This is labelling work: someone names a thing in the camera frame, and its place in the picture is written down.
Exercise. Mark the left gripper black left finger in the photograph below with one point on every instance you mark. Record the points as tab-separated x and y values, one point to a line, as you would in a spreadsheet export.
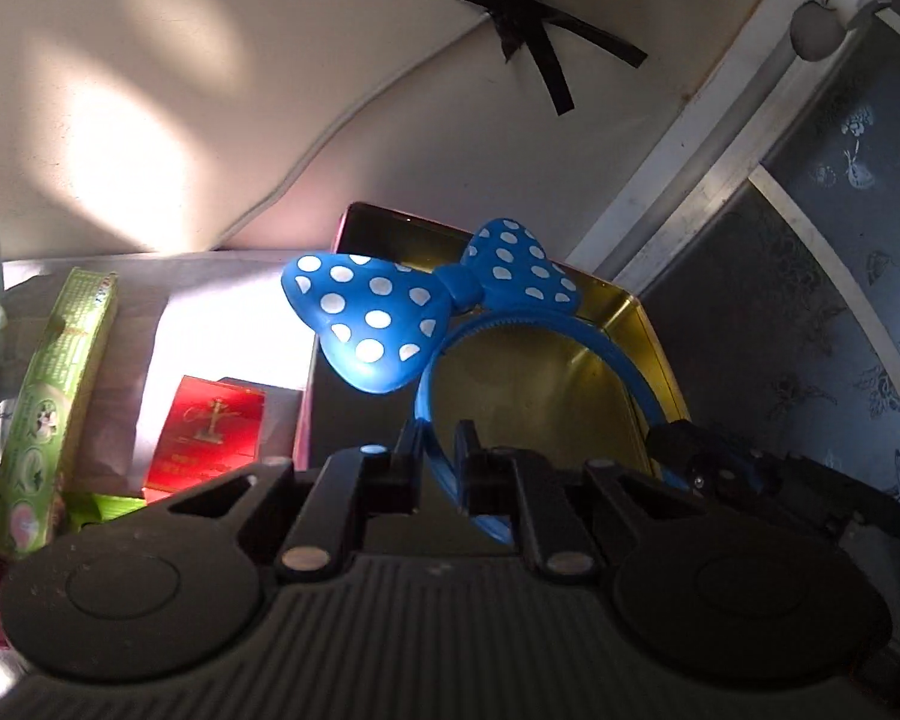
353	486

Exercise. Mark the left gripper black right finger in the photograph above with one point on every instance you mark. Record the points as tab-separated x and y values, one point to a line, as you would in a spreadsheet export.
521	489

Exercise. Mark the red booklet with gold print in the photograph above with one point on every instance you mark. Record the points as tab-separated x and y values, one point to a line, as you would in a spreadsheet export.
213	428

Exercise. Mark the blue polka dot bow headband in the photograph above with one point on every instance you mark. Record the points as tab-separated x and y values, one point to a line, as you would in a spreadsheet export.
383	325

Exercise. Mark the green toothpaste box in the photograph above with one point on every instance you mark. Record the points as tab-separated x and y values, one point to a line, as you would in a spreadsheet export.
51	408

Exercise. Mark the pink gold tin box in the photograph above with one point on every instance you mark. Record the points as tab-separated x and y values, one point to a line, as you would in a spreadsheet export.
519	385

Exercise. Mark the black tape cross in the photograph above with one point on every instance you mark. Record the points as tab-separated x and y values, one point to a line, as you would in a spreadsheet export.
523	23

